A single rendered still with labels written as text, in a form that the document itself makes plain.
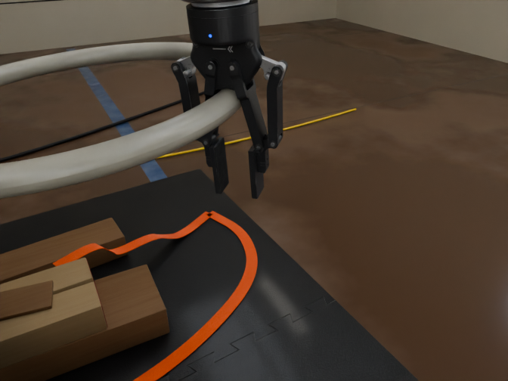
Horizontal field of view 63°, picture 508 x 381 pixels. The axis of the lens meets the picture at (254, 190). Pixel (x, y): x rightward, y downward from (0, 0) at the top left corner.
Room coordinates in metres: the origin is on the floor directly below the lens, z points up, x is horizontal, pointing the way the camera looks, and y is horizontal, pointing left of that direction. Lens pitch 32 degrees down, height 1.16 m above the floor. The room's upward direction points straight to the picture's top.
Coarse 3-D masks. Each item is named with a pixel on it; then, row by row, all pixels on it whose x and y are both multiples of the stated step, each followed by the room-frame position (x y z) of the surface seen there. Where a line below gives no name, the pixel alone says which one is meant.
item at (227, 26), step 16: (256, 0) 0.47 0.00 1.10; (192, 16) 0.45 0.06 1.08; (208, 16) 0.44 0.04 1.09; (224, 16) 0.44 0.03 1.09; (240, 16) 0.44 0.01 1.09; (256, 16) 0.46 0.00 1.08; (192, 32) 0.45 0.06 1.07; (208, 32) 0.44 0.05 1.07; (224, 32) 0.43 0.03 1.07; (240, 32) 0.44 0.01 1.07; (256, 32) 0.46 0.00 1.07; (192, 48) 0.48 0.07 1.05; (208, 48) 0.47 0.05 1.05; (224, 48) 0.46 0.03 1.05; (240, 48) 0.46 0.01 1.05; (256, 48) 0.45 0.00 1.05; (224, 64) 0.46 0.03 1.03; (240, 64) 0.46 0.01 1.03; (256, 64) 0.45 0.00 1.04; (224, 80) 0.46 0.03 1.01
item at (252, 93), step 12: (228, 72) 0.45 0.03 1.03; (240, 72) 0.45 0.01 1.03; (240, 84) 0.45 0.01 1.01; (252, 84) 0.48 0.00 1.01; (240, 96) 0.45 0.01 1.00; (252, 96) 0.46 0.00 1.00; (252, 108) 0.45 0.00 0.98; (252, 120) 0.45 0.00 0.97; (252, 132) 0.45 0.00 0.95; (264, 132) 0.46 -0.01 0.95
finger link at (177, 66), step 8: (176, 64) 0.48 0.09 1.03; (176, 72) 0.48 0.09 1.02; (184, 80) 0.48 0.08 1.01; (192, 80) 0.49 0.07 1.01; (184, 88) 0.48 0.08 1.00; (192, 88) 0.49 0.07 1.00; (184, 96) 0.48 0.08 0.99; (192, 96) 0.48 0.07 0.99; (184, 104) 0.48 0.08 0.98; (192, 104) 0.48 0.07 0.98
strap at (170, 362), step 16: (192, 224) 1.53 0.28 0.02; (224, 224) 1.53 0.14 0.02; (144, 240) 1.29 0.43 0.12; (240, 240) 1.41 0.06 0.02; (64, 256) 1.08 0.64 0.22; (80, 256) 1.08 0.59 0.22; (256, 256) 1.31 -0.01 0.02; (240, 288) 1.13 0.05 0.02; (224, 304) 1.05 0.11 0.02; (224, 320) 0.98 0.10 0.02; (192, 336) 0.91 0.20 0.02; (208, 336) 0.91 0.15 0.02; (176, 352) 0.85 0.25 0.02; (192, 352) 0.85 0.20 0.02; (160, 368) 0.79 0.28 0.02
